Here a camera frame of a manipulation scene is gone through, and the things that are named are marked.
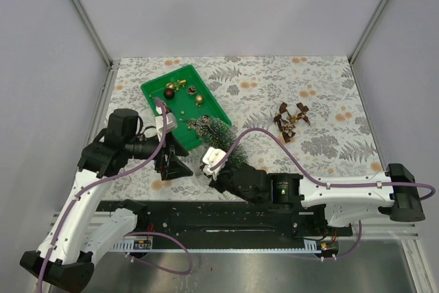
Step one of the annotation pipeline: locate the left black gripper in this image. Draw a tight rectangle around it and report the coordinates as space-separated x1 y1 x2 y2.
125 128 193 179

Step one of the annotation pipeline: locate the small green christmas tree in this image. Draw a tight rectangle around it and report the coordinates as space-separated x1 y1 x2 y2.
180 115 248 167

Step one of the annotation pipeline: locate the green plastic tray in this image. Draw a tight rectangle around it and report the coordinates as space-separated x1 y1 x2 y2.
141 65 231 151

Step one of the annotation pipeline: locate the brown ribbon pinecone ornament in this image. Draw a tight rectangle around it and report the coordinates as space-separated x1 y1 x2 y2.
273 102 311 143

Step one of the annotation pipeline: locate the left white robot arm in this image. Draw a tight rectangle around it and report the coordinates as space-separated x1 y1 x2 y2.
20 103 193 292

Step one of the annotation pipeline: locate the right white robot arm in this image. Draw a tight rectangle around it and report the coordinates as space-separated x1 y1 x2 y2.
201 163 425 235

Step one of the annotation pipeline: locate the dark brown ball ornament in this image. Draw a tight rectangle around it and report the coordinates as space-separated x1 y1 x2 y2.
163 88 176 99

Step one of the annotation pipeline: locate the gold small ball ornament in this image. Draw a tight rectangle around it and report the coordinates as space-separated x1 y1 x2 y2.
195 95 204 105

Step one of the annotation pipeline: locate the small pinecone ornament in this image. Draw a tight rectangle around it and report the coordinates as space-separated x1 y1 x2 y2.
187 86 196 95

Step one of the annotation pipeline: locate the gold bell green ornament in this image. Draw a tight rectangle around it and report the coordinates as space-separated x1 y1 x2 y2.
166 79 187 90

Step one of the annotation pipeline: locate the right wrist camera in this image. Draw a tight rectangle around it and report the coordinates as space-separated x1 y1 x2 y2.
200 147 228 180

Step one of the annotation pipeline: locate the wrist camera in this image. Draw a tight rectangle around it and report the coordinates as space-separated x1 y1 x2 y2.
200 147 228 180
154 97 178 140

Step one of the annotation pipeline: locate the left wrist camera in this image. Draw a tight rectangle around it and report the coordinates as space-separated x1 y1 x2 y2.
154 97 178 140

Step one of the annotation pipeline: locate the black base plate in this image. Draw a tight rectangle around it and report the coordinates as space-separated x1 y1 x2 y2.
97 200 353 238

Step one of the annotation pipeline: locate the left aluminium frame post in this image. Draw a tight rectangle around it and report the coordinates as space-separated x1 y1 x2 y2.
51 0 114 69

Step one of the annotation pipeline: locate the aluminium frame post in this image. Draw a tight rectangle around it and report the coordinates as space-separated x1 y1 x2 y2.
349 0 412 62
51 0 114 69

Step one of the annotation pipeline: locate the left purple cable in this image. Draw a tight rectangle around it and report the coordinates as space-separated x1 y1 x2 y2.
36 97 193 293

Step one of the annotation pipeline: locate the purple cable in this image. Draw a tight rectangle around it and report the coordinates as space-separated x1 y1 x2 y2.
36 97 193 293
211 128 436 262

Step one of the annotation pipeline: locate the white slotted cable duct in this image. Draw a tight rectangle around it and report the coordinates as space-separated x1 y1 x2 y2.
109 236 339 255

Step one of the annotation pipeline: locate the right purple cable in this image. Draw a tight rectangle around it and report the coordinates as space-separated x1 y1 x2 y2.
211 128 436 262

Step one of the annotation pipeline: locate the right aluminium frame post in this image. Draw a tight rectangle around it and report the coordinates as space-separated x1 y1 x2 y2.
349 0 412 62

